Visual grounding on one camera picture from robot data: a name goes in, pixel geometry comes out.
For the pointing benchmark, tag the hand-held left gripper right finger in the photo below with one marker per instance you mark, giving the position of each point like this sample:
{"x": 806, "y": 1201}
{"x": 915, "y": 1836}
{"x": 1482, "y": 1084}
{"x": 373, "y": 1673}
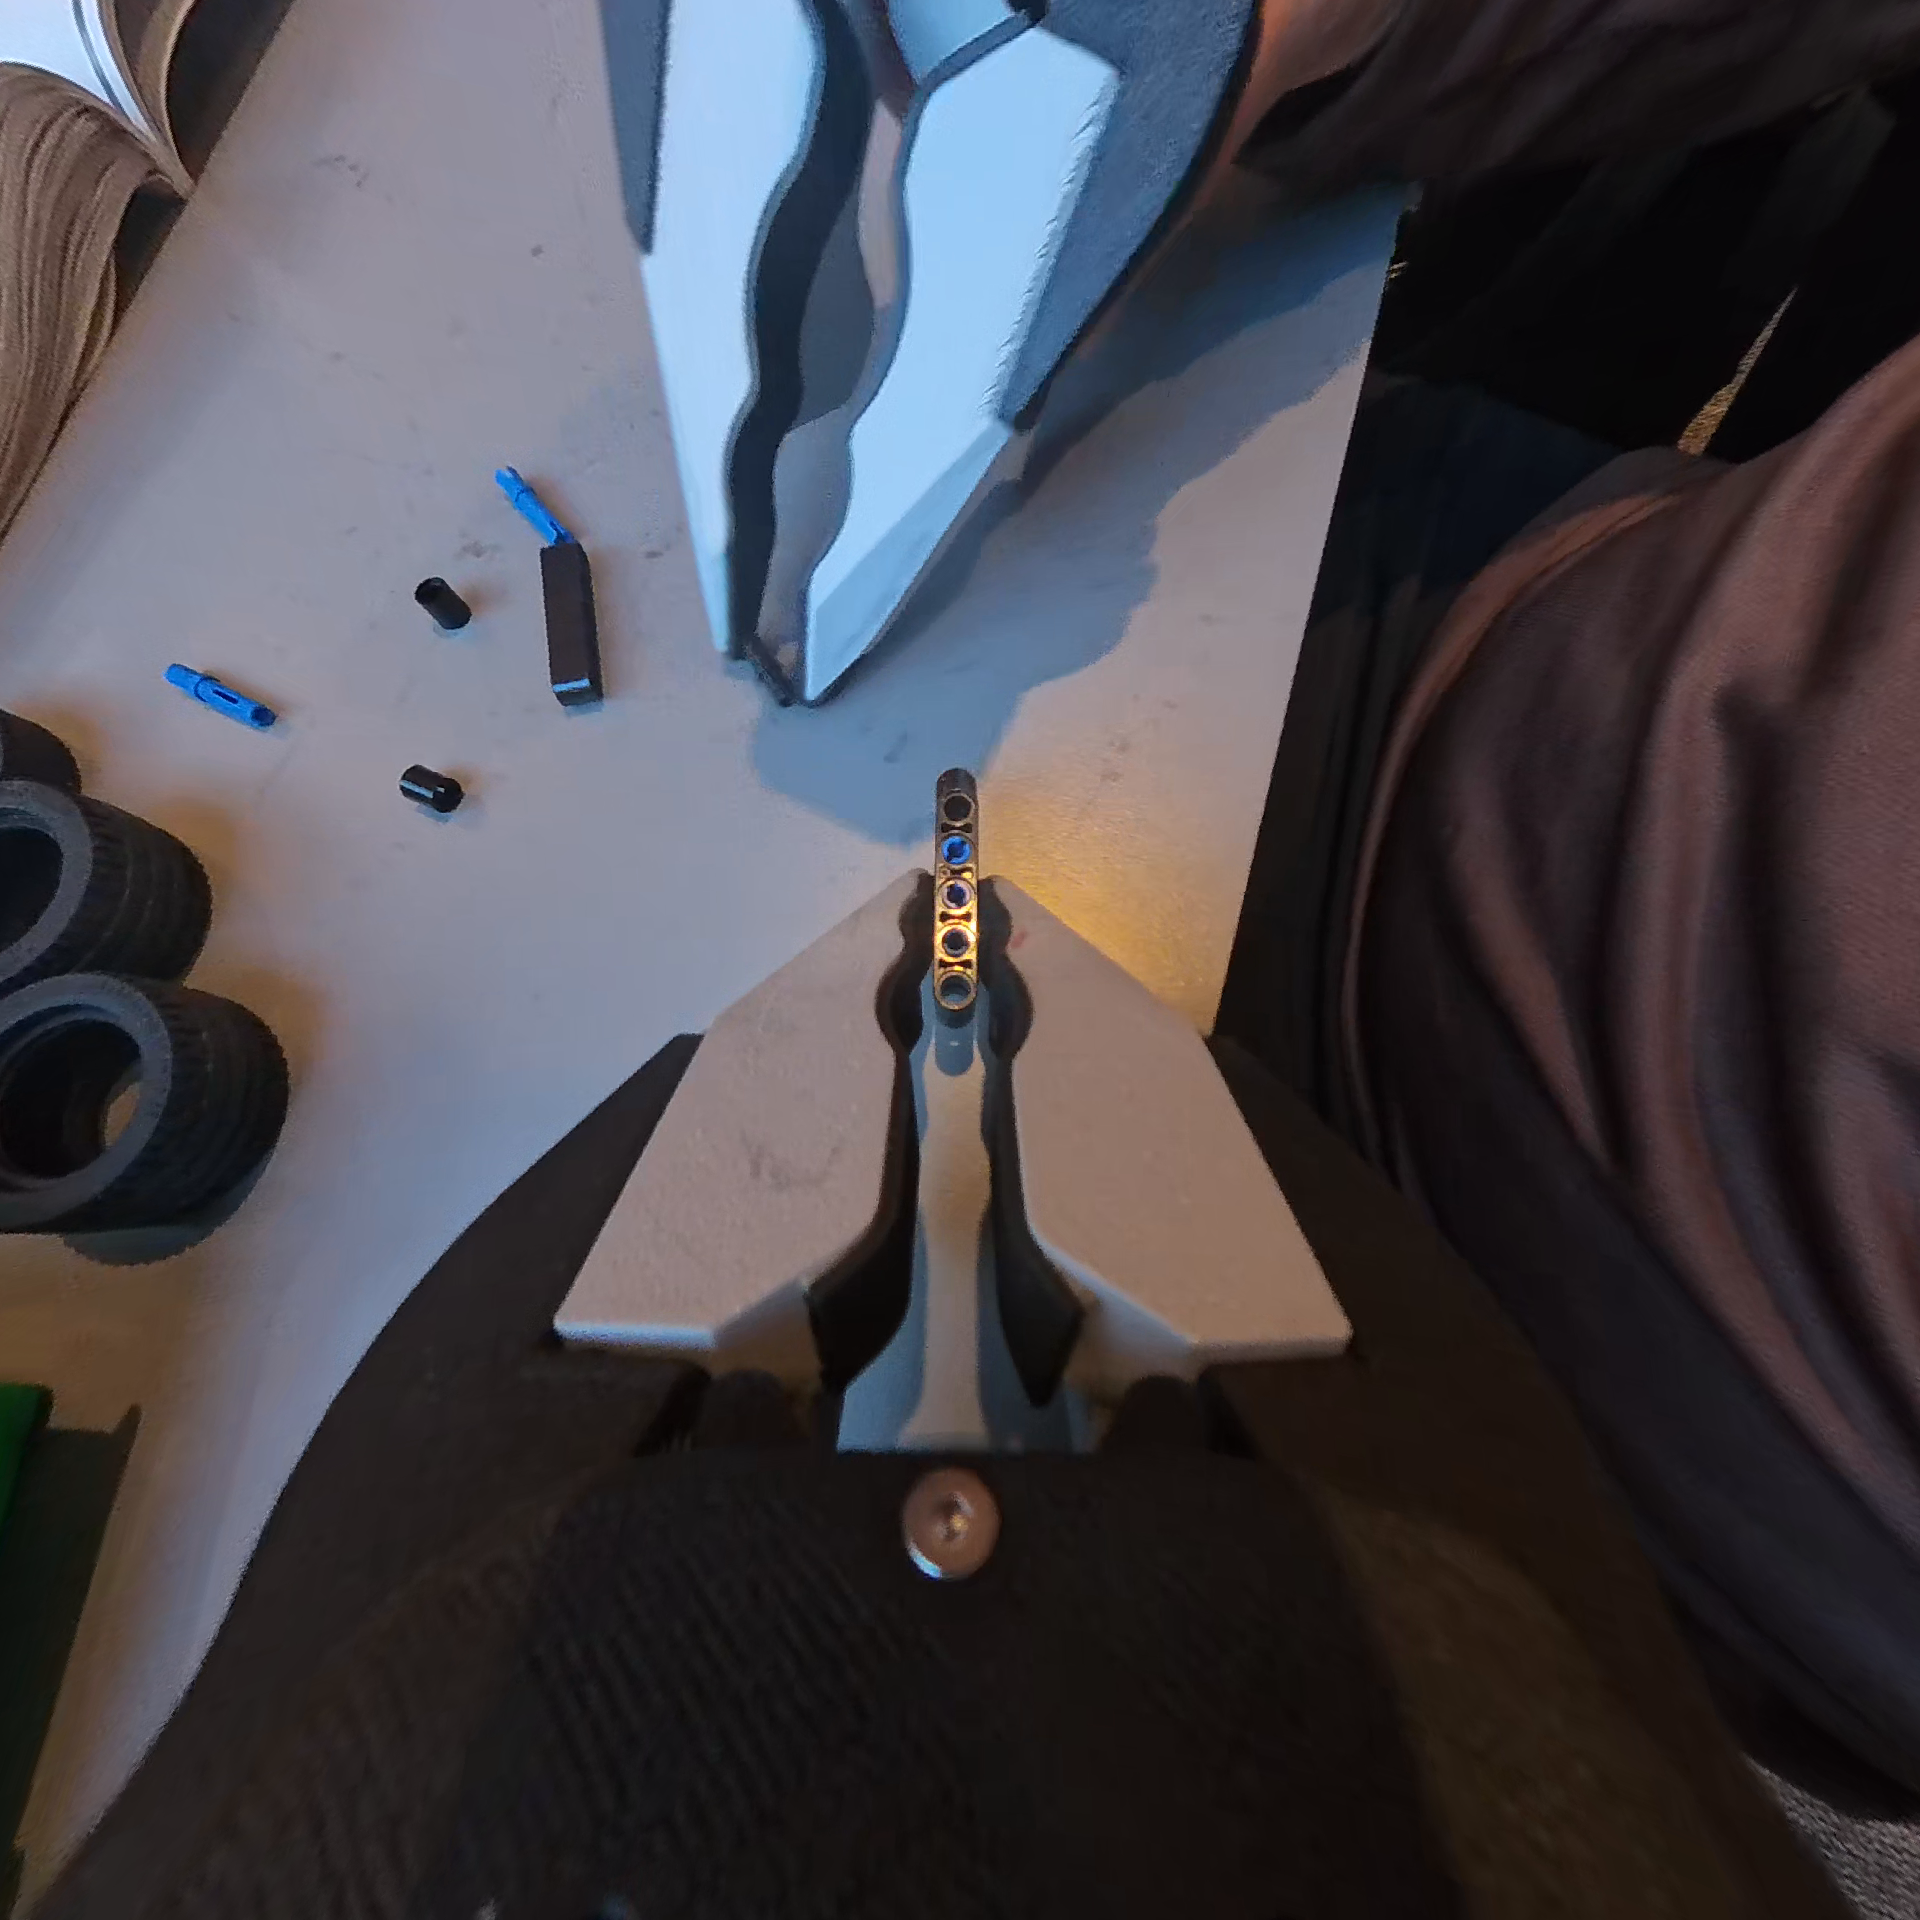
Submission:
{"x": 1156, "y": 1184}

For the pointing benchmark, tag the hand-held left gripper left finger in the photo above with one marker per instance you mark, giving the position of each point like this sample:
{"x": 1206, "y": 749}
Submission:
{"x": 734, "y": 1171}

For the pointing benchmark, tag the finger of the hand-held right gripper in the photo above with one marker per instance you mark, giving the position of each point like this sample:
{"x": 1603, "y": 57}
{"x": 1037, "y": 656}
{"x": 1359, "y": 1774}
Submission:
{"x": 722, "y": 224}
{"x": 991, "y": 269}

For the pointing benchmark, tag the long black brick beam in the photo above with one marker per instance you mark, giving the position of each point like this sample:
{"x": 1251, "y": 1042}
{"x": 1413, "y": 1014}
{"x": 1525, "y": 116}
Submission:
{"x": 956, "y": 982}

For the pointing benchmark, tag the tiny black brick connector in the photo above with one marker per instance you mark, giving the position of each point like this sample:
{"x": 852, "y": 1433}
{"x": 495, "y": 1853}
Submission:
{"x": 430, "y": 786}

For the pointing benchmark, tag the green plastic bin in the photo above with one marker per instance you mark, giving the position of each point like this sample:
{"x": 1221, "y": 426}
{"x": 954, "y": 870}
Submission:
{"x": 19, "y": 1441}

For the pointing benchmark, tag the white desk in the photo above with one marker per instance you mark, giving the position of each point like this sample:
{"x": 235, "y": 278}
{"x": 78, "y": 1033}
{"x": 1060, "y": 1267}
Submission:
{"x": 376, "y": 376}

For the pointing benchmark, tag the black brick beam with holes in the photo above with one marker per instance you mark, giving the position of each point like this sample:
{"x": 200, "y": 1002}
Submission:
{"x": 570, "y": 621}

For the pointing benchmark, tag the black brick bush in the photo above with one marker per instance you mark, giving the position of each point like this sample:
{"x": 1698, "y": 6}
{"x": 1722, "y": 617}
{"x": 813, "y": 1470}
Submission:
{"x": 442, "y": 603}

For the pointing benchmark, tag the person's brown sweater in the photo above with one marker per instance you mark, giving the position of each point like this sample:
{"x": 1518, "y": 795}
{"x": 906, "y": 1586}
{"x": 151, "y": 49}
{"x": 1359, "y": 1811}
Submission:
{"x": 1651, "y": 900}

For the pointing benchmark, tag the open instruction booklet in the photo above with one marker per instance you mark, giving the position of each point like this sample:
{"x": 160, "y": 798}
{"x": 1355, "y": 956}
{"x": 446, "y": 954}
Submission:
{"x": 61, "y": 269}

